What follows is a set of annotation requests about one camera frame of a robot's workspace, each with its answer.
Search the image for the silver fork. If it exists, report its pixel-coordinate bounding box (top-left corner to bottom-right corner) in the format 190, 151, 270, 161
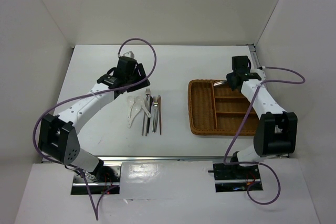
142, 88, 151, 135
213, 80, 227, 87
152, 96, 159, 133

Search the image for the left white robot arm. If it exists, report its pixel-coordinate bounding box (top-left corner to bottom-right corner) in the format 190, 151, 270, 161
38, 56, 150, 182

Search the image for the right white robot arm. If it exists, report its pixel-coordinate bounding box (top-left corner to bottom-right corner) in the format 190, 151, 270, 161
226, 56, 298, 178

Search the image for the white ceramic spoon left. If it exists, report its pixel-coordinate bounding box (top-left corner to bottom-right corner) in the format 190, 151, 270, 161
127, 95, 135, 121

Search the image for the white ceramic spoon upper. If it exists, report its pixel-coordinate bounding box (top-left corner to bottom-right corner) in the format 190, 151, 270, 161
135, 96, 152, 118

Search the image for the copper table knife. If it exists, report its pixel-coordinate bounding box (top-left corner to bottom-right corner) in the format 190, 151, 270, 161
158, 95, 162, 135

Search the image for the brown wicker cutlery tray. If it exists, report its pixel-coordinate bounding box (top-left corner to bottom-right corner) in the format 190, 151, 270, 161
188, 79, 250, 136

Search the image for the aluminium rail right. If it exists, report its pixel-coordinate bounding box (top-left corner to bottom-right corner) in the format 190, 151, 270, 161
247, 44, 261, 68

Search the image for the aluminium rail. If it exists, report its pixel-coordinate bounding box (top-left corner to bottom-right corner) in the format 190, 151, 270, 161
247, 44, 261, 68
98, 156, 224, 165

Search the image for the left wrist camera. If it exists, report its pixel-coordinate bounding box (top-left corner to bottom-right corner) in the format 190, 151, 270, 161
122, 51, 135, 59

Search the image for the aluminium rail front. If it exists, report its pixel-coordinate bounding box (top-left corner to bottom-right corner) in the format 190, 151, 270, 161
98, 156, 224, 165

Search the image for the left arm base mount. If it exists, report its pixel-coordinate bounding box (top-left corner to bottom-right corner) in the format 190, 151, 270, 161
71, 163, 122, 195

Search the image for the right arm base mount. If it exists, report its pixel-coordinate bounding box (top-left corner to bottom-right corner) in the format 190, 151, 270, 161
208, 163, 263, 193

